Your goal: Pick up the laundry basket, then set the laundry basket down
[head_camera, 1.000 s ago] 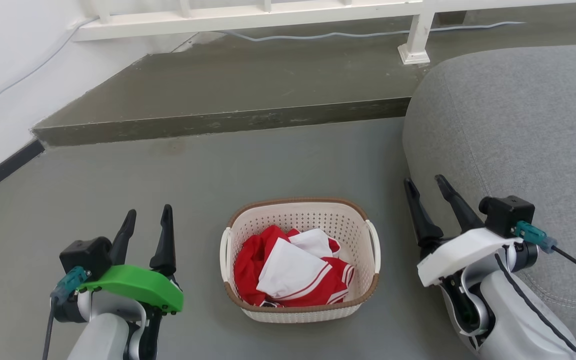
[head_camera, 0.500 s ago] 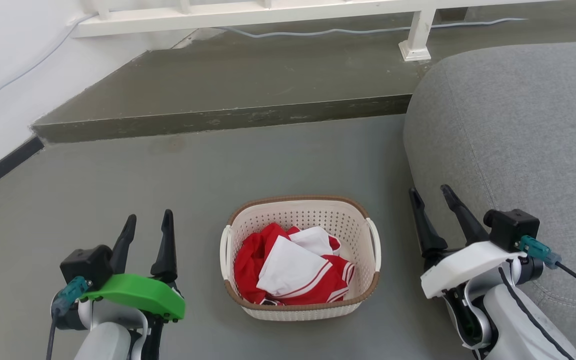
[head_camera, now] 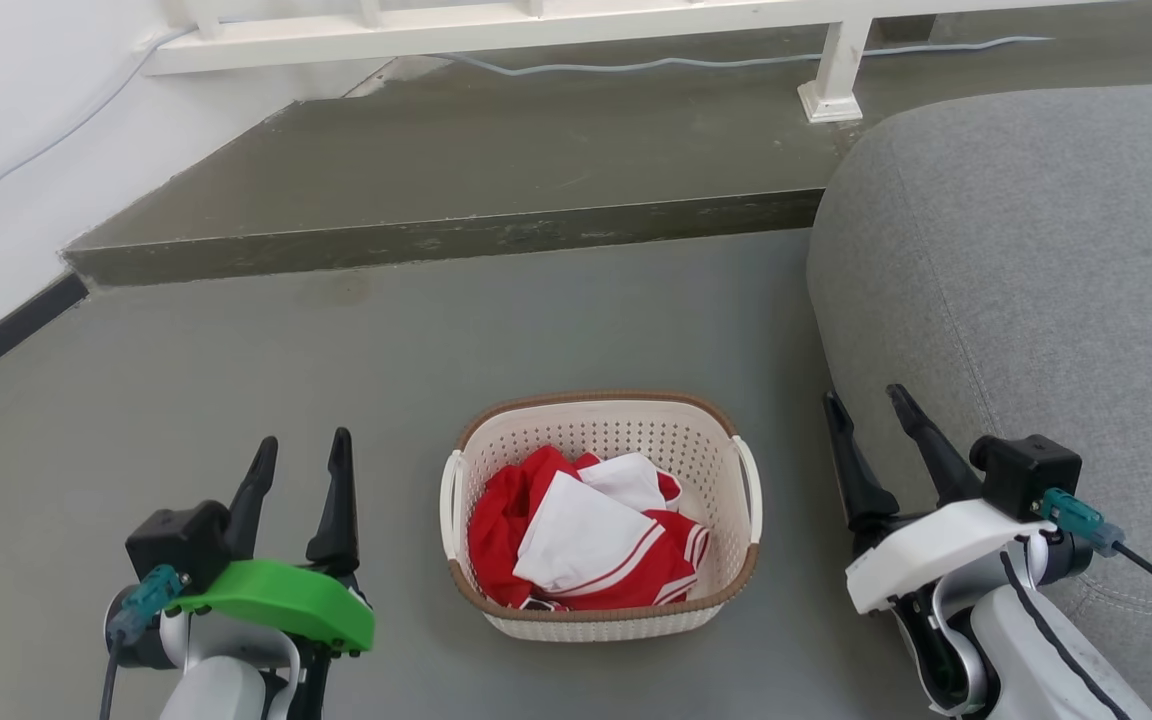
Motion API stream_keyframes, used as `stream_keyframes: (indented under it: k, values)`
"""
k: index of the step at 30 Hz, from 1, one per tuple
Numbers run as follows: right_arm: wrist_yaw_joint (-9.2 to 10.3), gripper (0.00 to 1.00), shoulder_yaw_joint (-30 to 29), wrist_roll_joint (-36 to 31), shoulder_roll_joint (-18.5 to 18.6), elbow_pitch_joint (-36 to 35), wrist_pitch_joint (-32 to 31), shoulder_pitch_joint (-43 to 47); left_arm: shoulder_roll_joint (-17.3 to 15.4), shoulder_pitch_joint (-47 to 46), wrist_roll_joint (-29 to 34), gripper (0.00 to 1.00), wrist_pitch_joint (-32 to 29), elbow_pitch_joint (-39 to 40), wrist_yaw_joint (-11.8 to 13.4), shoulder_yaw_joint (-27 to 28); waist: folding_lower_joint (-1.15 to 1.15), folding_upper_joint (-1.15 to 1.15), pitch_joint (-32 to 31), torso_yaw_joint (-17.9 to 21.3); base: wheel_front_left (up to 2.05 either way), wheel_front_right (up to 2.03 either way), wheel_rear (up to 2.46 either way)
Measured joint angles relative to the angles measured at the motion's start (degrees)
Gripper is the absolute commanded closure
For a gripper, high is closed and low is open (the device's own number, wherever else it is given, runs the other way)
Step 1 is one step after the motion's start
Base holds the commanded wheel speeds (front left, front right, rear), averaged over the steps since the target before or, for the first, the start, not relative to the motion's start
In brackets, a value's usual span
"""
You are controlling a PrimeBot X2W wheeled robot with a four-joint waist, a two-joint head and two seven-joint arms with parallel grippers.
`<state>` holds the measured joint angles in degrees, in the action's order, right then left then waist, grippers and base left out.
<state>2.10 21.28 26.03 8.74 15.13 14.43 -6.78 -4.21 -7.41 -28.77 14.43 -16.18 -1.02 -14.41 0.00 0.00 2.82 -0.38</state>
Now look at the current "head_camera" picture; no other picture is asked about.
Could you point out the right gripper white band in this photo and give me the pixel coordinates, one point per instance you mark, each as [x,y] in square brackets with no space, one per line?
[936,555]

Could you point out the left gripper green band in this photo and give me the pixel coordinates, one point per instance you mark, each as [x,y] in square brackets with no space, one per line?
[286,600]

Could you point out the cream perforated laundry basket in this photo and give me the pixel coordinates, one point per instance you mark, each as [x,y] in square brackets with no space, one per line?
[616,430]

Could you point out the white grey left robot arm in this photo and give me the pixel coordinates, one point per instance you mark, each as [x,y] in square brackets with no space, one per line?
[221,690]

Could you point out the red garment with white stripes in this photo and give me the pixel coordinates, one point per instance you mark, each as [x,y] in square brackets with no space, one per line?
[496,520]

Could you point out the grey fabric sofa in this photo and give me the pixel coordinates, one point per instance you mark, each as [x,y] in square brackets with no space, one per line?
[1036,250]

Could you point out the black baseboard strip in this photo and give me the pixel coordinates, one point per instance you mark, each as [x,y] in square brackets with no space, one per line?
[6,335]

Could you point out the raised grey concrete step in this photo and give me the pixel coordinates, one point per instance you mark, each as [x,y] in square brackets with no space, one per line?
[486,170]

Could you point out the white railing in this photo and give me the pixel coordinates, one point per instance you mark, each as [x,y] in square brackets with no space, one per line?
[436,40]

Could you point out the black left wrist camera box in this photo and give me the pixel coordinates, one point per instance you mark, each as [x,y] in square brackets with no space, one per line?
[176,540]

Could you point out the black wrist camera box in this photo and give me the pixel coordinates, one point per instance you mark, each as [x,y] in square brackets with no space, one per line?
[176,540]
[1026,470]

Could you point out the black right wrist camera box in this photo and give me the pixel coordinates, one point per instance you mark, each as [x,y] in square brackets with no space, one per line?
[1026,470]

